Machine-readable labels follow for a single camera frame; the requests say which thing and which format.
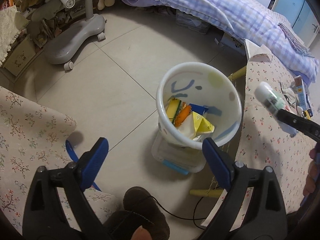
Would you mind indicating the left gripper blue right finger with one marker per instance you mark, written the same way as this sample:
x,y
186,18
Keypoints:
x,y
219,162

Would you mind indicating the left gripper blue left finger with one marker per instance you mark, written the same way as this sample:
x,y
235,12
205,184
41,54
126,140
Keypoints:
x,y
91,162

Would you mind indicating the white plastic bottle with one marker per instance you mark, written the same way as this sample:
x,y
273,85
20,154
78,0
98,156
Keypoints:
x,y
273,102

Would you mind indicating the blue milk carton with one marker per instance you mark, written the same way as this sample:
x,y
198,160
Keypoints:
x,y
304,104

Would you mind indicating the white plastic trash bin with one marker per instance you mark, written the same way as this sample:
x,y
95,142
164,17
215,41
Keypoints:
x,y
205,86

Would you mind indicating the person's right hand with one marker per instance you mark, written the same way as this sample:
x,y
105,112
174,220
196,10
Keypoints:
x,y
310,183

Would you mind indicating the clear storage box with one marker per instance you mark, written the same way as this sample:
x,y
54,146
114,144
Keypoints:
x,y
183,160

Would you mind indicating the crumpled newspaper piece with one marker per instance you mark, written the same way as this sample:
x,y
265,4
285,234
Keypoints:
x,y
289,94

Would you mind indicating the cherry print tablecloth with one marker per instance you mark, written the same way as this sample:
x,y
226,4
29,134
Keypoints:
x,y
261,141

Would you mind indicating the yellow wrapper in bin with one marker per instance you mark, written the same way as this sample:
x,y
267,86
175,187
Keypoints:
x,y
195,125

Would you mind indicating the floral print cloth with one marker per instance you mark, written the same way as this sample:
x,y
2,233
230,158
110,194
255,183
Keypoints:
x,y
31,136

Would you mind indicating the orange wrapper in bin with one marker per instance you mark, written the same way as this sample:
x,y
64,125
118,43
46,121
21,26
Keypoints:
x,y
182,115

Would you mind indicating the brown plush slipper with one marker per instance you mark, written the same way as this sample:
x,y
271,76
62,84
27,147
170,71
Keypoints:
x,y
140,218

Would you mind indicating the folded striped cloth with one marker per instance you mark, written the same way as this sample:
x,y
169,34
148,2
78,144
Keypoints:
x,y
295,44

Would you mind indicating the purple checked duvet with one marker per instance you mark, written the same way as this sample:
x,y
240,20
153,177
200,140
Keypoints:
x,y
246,20

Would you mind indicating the grey office chair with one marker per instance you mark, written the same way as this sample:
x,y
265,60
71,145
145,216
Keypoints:
x,y
68,23

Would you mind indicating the cream knitted cloth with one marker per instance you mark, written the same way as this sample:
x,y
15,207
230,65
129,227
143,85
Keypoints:
x,y
12,23

